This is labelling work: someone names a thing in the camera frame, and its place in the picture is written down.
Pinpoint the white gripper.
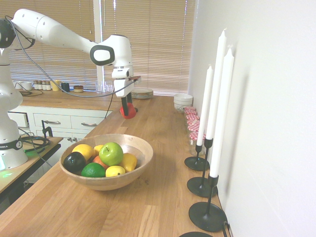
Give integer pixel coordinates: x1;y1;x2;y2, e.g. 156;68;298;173
113;78;136;117

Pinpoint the green apple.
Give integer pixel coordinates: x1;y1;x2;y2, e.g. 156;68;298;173
98;142;124;166

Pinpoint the stack of white plates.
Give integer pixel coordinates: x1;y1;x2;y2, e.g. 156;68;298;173
130;88;154;99

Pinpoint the patterned white bowl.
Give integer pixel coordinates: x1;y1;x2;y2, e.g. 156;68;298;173
174;102;193;114

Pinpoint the plain white bowl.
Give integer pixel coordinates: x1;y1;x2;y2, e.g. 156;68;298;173
173;93;194;106

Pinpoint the yellow pear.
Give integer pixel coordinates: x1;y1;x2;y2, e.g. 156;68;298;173
119;153;138;173

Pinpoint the orange fruit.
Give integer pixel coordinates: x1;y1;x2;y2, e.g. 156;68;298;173
92;155;109;170

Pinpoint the large yellow citrus fruit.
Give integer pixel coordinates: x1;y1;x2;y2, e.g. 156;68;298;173
72;144;96;161

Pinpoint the wooden window blind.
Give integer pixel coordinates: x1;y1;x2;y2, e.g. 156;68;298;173
101;0;196;97
0;0;97;91

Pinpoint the yellow lemon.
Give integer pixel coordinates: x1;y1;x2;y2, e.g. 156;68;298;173
105;165;126;178

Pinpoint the white drawer cabinet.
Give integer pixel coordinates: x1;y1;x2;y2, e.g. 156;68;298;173
7;106;113;149

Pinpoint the yellow jug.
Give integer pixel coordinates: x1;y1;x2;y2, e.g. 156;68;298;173
50;79;62;92

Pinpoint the green lime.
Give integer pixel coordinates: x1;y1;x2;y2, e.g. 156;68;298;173
80;162;106;178

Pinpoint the short white taper candle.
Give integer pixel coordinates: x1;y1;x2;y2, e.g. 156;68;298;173
196;64;214;146

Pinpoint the dark avocado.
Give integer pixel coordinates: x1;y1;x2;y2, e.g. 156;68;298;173
63;151;87;173

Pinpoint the wooden fruit bowl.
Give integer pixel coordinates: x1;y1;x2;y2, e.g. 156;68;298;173
59;133;154;191

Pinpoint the black table clamp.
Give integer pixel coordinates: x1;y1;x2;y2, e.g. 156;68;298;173
41;119;53;138

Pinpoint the tallest white taper candle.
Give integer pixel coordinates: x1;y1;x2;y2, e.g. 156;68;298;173
205;28;228;141

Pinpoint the black candle holder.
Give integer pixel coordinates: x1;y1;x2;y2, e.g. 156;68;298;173
184;144;210;172
187;137;218;198
188;172;228;233

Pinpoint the medium white taper candle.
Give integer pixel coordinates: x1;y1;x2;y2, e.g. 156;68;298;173
209;48;235;178

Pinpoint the wooden robot side table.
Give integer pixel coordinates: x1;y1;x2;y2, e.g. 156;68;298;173
0;136;64;213

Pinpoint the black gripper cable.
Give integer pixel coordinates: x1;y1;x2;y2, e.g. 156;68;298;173
105;90;116;119

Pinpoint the black cable bundle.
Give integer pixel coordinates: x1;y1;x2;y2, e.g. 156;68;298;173
18;127;51;149

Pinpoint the black counter cable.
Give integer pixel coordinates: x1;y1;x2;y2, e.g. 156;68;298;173
14;82;44;97

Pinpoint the black kettle base cable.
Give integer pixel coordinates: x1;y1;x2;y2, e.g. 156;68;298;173
222;221;234;237

